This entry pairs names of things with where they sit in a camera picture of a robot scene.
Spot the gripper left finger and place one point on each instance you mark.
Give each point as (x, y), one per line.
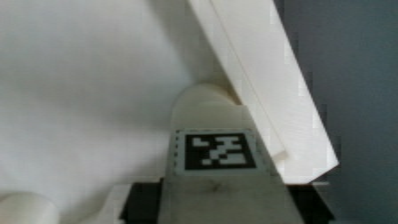
(132, 204)

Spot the white leg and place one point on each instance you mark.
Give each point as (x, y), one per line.
(222, 186)

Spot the white square tabletop part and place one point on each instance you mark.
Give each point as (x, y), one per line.
(100, 59)

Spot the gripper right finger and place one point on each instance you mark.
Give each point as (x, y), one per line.
(313, 209)

